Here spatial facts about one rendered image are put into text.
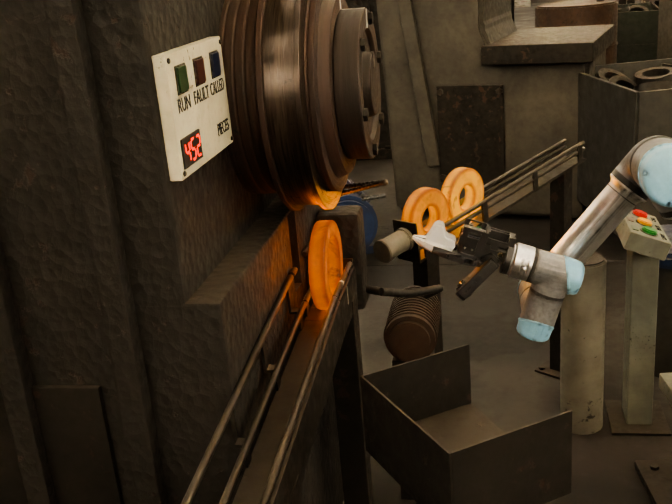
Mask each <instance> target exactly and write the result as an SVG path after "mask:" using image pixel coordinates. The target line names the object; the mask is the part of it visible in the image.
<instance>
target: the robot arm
mask: <svg viewBox="0 0 672 504"><path fill-rule="evenodd" d="M610 177H611V180H610V182H609V183H608V185H607V186H606V187H605V188H604V189H603V190H602V192H601V193H600V194H599V195H598V196H597V197H596V199H595V200H594V201H593V202H592V203H591V204H590V205H589V207H588V208H587V209H586V210H585V211H584V212H583V214H582V215H581V216H580V217H579V218H578V219H577V221H576V222H575V223H574V224H573V225H572V226H571V228H570V229H569V230H568V231H567V232H566V233H565V235H564V236H563V237H562V238H561V239H560V240H559V241H558V243H557V244H556V245H555V246H554V247H553V248H552V250H551V251H550V252H549V251H546V250H542V249H539V248H535V247H532V246H529V245H525V244H522V243H516V244H515V242H516V234H514V233H511V232H507V231H504V230H500V229H497V228H493V227H490V226H489V224H487V223H484V222H480V221H477V220H473V219H470V218H466V219H465V222H464V225H463V226H462V227H461V230H460V233H459V236H460V237H459V240H458V242H457V241H456V237H455V235H453V234H451V233H448V232H447V231H446V229H445V224H444V222H443V221H440V220H437V221H435V222H434V224H433V225H432V227H431V229H430V230H429V232H428V233H427V235H426V236H424V235H413V237H412V239H413V240H414V241H415V242H416V243H417V244H418V245H419V246H421V247H423V248H424V249H426V250H428V251H430V252H432V253H433V254H436V255H438V256H440V257H442V258H445V259H447V260H451V261H454V262H458V263H460V264H463V265H467V266H477V267H476V268H475V269H474V270H473V271H472V272H471V273H470V274H469V275H468V276H467V277H466V278H465V279H462V280H461V281H460V282H459V283H458V284H457V286H456V295H457V296H458V297H459V298H460V299H461V300H463V301H464V300H465V299H466V298H468V297H470V296H471V295H472V294H473V293H474V291H475V290H476V289H477V288H478V287H479V286H480V285H481V284H482V283H483V282H484V281H485V280H486V279H487V278H488V277H489V276H490V275H491V274H492V273H493V272H494V271H495V270H497V269H498V268H499V263H500V264H501V265H500V270H499V272H500V273H502V274H505V275H506V274H507V275H508V276H510V277H513V278H516V279H520V281H519V284H518V290H517V292H518V297H519V299H520V306H521V314H520V317H519V318H518V324H517V327H516V329H517V332H518V333H519V334H520V335H521V336H523V337H525V338H527V339H529V340H532V341H536V342H545V341H547V340H548V339H549V337H550V335H551V333H552V330H553V329H554V325H555V322H556V320H557V317H558V314H559V311H560V308H561V305H562V303H563V300H564V298H565V296H566V294H568V295H569V294H571V295H575V294H577V293H578V291H579V289H580V287H581V285H582V282H583V278H584V274H585V267H584V263H585V262H586V261H587V260H588V259H589V258H590V257H591V255H592V254H593V253H594V252H595V251H596V250H597V249H598V248H599V246H600V245H601V244H602V243H603V242H604V241H605V240H606V239H607V237H608V236H609V235H610V234H611V233H612V232H613V231H614V230H615V228H616V227H617V226H618V225H619V224H620V223H621V222H622V221H623V219H624V218H625V217H626V216H627V215H628V214H629V213H630V212H631V210H632V209H633V208H634V207H635V206H636V205H637V204H638V203H640V202H646V201H647V200H648V199H650V201H651V202H652V204H653V205H654V206H655V208H656V209H657V211H658V212H659V213H660V215H661V216H662V217H663V218H664V219H669V220H672V138H670V137H667V136H661V135H656V136H651V137H648V138H645V139H643V140H641V141H640V142H639V143H637V144H636V145H635V146H634V147H633V148H632V149H631V150H630V151H629V153H628V154H627V155H626V156H625V157H624V158H623V160H622V161H621V162H620V163H619V164H618V166H617V167H616V168H615V169H614V170H613V172H612V173H611V174H610ZM470 221H473V222H477V223H480V224H482V226H481V227H478V226H476V227H473V223H470ZM500 252H501V253H500Z"/></svg>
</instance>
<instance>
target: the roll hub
mask: <svg viewBox="0 0 672 504"><path fill-rule="evenodd" d="M365 9H366V10H367V24H368V12H369V10H368V9H367V8H358V9H345V10H341V11H340V12H339V13H338V15H337V18H336V23H335V28H334V37H333V91H334V104H335V113H336V120H337V127H338V132H339V137H340V141H341V145H342V148H343V151H344V153H345V155H346V157H347V158H348V159H372V158H374V157H375V156H376V155H373V143H378V146H379V139H380V126H381V124H379V113H381V86H380V69H379V63H377V52H378V48H377V40H376V34H375V29H374V24H371V25H369V24H368V28H367V25H366V10H365ZM361 38H366V51H364V52H361V49H360V39H361ZM364 108H368V111H369V120H368V121H366V122H364V121H363V109H364Z"/></svg>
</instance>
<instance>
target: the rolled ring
mask: <svg viewBox="0 0 672 504"><path fill-rule="evenodd" d="M342 273H343V253H342V243H341V237H340V232H339V229H338V226H337V224H336V222H335V221H333V220H319V221H317V222H316V223H315V224H314V226H313V229H312V232H311V237H310V243H309V254H308V274H309V285H310V291H311V296H312V299H313V302H314V305H315V306H316V308H317V309H319V310H327V309H328V306H329V303H330V301H331V298H332V295H333V293H334V291H335V289H336V287H337V284H338V282H339V280H340V278H341V276H342Z"/></svg>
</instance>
